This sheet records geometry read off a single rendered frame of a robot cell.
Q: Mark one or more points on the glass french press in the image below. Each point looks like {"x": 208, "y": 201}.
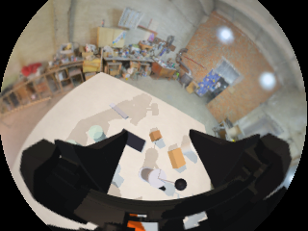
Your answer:
{"x": 157, "y": 178}

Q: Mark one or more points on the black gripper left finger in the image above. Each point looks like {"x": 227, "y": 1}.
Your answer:
{"x": 99, "y": 160}

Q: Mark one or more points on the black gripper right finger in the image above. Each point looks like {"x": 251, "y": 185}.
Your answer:
{"x": 219, "y": 156}

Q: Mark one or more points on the black flat rectangular pad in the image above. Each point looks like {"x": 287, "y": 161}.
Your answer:
{"x": 135, "y": 142}

